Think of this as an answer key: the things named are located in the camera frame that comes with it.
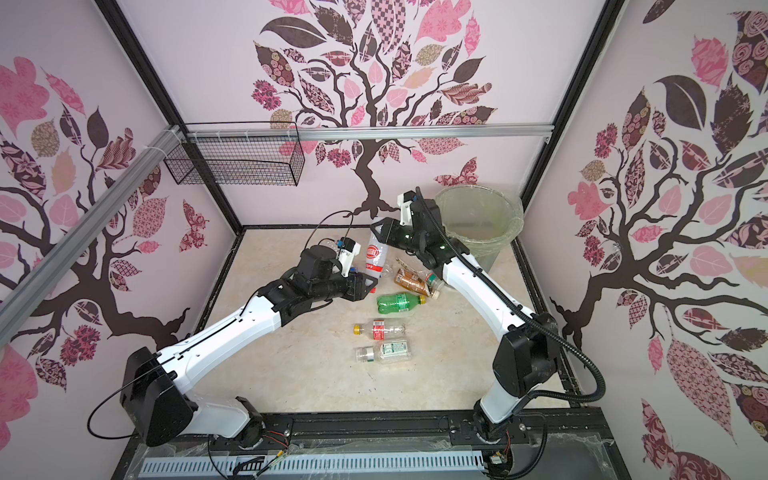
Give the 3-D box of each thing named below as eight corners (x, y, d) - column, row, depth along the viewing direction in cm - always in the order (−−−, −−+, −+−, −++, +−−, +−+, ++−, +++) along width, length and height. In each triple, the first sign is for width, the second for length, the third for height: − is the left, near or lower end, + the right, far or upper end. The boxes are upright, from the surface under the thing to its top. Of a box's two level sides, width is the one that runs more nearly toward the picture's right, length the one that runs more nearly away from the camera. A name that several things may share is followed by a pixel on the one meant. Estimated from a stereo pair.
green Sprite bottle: (377, 313, 95) (377, 308, 92) (378, 298, 99) (377, 292, 96) (425, 313, 95) (426, 308, 92) (424, 298, 99) (425, 292, 96)
